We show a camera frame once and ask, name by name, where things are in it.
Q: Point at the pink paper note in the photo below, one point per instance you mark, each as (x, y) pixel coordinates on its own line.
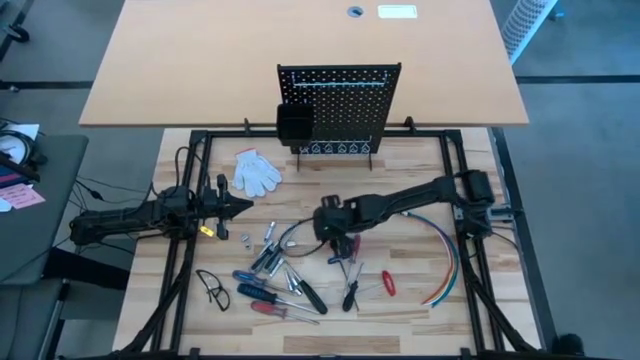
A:
(22, 197)

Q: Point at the light wooden desk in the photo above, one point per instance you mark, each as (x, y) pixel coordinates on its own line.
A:
(200, 60)

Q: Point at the person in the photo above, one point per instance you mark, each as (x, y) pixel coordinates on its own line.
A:
(567, 345)

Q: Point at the white perforated panel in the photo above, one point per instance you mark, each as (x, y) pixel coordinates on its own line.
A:
(527, 22)

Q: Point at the black metal pegboard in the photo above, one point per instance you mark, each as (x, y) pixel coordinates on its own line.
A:
(350, 107)

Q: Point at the dark grey side table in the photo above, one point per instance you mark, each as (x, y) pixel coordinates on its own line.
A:
(45, 225)

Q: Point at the silver extension bar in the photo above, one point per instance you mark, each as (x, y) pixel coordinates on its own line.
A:
(270, 231)

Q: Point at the black-framed safety glasses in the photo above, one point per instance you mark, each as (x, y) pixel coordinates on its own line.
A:
(220, 297)

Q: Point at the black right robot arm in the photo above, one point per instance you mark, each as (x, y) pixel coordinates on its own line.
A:
(415, 195)

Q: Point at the black frame clamp knob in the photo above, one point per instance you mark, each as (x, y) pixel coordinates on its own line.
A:
(245, 125)
(409, 124)

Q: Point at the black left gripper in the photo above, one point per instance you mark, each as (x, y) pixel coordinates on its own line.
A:
(222, 210)

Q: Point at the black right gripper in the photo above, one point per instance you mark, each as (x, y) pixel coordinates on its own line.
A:
(335, 217)

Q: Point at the white paper sheet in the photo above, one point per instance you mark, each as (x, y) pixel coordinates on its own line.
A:
(22, 131)

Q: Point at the long silver socket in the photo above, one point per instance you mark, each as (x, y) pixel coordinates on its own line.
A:
(290, 281)
(296, 284)

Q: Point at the yellow tag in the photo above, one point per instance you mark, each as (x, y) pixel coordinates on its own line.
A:
(206, 231)

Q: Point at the white work glove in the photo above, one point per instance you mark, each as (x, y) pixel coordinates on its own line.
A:
(256, 172)

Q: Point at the black chair caster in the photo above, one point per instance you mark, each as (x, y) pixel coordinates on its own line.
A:
(19, 34)

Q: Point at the slotted tool holder rail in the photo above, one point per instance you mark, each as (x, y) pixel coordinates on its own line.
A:
(340, 83)

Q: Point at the black metal rig frame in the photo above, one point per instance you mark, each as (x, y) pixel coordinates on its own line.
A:
(240, 134)

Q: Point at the white rectangular desk plate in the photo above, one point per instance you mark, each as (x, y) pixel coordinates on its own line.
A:
(397, 11)

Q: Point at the black pegboard bin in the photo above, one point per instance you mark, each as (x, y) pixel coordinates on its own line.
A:
(295, 125)

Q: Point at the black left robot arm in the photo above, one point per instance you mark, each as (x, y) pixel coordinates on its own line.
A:
(125, 220)

